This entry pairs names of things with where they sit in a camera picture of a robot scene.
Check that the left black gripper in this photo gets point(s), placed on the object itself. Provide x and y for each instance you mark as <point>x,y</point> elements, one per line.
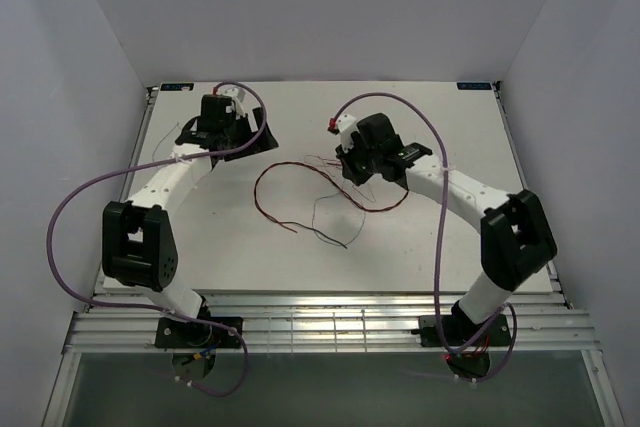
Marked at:
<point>266,143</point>

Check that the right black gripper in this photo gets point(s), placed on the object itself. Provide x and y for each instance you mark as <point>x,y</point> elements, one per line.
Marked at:
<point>349,173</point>

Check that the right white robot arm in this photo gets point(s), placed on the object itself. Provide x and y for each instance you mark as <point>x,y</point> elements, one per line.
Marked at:
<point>515,237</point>

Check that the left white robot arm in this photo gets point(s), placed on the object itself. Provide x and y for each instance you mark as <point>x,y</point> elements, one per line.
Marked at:
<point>138,245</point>

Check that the right blue label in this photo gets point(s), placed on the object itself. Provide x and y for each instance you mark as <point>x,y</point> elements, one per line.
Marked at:
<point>474,86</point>

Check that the blue label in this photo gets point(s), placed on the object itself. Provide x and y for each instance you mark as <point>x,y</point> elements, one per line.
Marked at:
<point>474,86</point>
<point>176,87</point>

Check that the left blue label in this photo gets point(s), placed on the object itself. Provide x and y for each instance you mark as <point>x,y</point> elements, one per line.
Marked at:
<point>176,87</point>

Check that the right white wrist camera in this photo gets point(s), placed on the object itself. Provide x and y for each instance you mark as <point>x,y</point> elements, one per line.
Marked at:
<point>343,126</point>

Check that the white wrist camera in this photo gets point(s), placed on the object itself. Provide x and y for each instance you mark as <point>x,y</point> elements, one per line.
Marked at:
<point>343,126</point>
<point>236,96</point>

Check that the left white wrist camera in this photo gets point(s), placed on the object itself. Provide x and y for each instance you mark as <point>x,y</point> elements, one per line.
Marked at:
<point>236,96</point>

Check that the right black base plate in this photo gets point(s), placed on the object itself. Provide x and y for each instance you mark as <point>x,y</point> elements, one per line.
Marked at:
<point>457,333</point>

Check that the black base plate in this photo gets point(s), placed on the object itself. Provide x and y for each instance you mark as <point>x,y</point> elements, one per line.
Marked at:
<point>175,334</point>
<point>457,333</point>

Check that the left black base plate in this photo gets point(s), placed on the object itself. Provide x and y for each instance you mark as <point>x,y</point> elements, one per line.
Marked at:
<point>175,334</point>

